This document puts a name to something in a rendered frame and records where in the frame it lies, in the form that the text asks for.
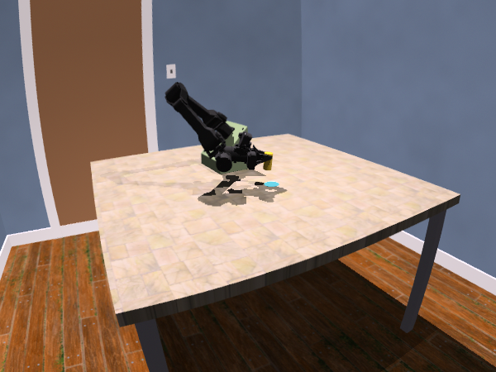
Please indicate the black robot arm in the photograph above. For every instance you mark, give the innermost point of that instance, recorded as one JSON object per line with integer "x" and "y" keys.
{"x": 191, "y": 110}

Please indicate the yellow cylinder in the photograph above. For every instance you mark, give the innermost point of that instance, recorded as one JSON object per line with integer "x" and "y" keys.
{"x": 268, "y": 164}

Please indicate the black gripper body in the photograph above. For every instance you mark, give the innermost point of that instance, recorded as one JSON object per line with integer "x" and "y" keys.
{"x": 248, "y": 157}

